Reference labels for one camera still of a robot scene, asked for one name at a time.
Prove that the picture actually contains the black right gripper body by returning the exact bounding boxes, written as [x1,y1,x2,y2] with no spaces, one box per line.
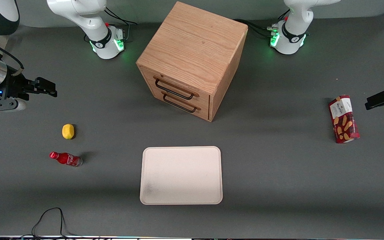
[0,71,35,111]

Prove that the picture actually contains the red coke bottle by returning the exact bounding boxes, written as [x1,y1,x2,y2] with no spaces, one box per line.
[49,152,83,167]

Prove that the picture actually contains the cream plastic tray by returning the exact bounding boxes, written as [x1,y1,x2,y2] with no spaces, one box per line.
[140,146,223,205]

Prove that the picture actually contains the red shortbread cookie box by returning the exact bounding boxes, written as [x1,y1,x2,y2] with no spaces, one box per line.
[328,95,360,144]

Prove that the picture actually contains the black right arm base cables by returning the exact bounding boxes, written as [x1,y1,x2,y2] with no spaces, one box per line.
[104,7,138,43]

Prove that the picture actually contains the black arm base cables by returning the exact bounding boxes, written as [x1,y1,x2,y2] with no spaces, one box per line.
[104,7,138,43]
[233,9,290,38]

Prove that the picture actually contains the yellow lemon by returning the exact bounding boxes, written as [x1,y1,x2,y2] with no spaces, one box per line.
[62,124,75,140]

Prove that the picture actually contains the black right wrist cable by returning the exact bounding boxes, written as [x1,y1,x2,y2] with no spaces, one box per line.
[0,36,24,76]

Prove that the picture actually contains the wooden drawer front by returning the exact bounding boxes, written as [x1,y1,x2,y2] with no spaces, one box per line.
[151,91,210,121]
[141,68,211,108]

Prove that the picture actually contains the black looped table-edge cable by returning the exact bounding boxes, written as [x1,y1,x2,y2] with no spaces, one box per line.
[21,207,79,240]

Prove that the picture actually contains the black wire drawer handle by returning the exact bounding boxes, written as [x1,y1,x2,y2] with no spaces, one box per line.
[162,93,201,113]
[153,76,199,100]

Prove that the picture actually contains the wooden two-drawer cabinet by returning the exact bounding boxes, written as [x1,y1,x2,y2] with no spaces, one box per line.
[136,1,248,122]

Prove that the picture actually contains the black left arm base cables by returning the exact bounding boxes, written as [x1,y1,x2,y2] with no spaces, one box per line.
[233,9,290,38]

